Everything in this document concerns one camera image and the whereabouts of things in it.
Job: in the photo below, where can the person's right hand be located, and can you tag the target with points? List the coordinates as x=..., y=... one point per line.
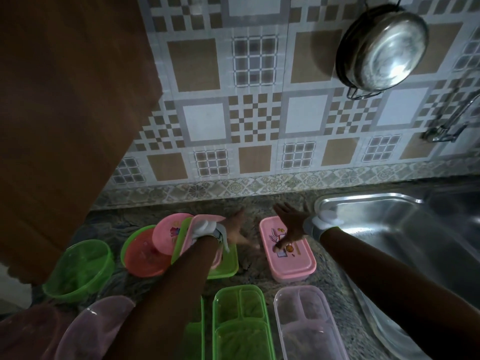
x=296, y=226

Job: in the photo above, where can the person's left hand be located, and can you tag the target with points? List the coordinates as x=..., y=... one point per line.
x=234, y=232

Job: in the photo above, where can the pink round lid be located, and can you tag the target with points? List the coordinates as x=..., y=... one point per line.
x=167, y=232

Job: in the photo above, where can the orange round lid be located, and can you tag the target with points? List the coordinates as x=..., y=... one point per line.
x=144, y=258

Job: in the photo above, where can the large green container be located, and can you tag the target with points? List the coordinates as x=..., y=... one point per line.
x=197, y=333
x=240, y=333

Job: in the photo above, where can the green round lid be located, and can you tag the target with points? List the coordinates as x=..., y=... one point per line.
x=127, y=245

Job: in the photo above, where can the green round container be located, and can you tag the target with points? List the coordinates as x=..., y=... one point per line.
x=78, y=269

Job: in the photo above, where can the pink round container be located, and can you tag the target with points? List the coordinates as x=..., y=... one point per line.
x=90, y=329
x=26, y=333

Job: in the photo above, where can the wooden cabinet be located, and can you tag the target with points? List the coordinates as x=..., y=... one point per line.
x=67, y=108

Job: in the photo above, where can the person's right forearm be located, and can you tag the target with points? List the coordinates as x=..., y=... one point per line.
x=393, y=288

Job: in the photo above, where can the person's left forearm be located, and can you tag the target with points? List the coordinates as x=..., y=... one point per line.
x=165, y=303

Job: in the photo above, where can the white grey wrist tracker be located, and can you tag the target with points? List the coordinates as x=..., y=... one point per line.
x=326, y=219
x=204, y=226

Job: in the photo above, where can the steel sink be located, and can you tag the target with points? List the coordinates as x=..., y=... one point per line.
x=412, y=236

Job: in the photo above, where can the steel faucet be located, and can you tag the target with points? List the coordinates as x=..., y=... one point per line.
x=442, y=136

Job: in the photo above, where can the steel pan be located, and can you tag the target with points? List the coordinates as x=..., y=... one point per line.
x=382, y=52

